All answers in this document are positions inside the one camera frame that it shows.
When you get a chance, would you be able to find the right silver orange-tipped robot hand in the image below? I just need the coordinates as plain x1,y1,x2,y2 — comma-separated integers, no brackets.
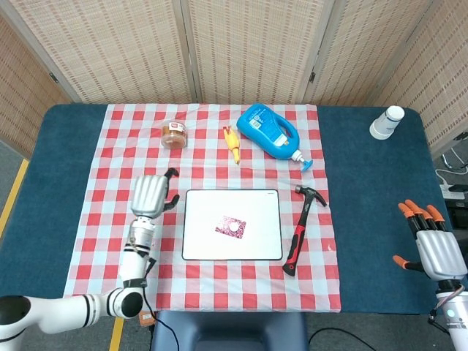
393,199,468,282

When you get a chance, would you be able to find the left silver black-fingered robot hand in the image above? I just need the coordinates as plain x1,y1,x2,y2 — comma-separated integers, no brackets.
130,167,181,220

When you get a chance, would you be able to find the pink patterned packet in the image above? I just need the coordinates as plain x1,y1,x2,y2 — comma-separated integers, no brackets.
214,215,246,238

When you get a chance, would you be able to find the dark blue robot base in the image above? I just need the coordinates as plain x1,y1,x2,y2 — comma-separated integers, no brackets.
151,310,309,351

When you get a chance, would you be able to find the black box device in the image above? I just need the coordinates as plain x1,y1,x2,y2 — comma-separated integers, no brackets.
446,206,468,230

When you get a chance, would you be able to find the red white checked tablecloth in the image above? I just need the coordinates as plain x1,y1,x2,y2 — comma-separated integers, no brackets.
61,103,342,313

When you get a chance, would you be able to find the white power strip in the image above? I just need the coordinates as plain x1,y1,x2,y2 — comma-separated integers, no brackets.
439,184,468,200

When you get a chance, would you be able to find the clear jar of orange snacks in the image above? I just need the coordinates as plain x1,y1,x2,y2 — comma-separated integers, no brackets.
161,121,189,150

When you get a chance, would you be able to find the yellow rubber chicken toy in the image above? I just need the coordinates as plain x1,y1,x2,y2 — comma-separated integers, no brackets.
222,125,242,166

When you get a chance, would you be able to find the dark blue table cover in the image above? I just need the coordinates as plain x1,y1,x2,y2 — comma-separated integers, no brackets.
0,103,453,316

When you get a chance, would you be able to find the blue pump soap bottle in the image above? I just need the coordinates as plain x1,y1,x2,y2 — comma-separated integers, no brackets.
235,103,314,173

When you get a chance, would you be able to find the white paper cup stack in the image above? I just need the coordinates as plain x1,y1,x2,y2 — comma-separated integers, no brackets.
369,105,405,140

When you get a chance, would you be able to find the red black claw hammer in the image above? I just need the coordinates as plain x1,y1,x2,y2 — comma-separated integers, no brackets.
282,184,328,278

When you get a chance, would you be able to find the bamboo folding screen panel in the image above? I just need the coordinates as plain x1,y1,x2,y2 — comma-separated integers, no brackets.
303,0,445,107
372,0,468,151
181,0,336,105
0,16,72,158
0,0,200,105

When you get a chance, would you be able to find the white rectangular board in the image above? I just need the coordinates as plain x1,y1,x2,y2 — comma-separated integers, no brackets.
181,189,284,262

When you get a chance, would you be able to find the black floor cable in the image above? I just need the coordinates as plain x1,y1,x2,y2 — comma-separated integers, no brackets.
306,327,377,351

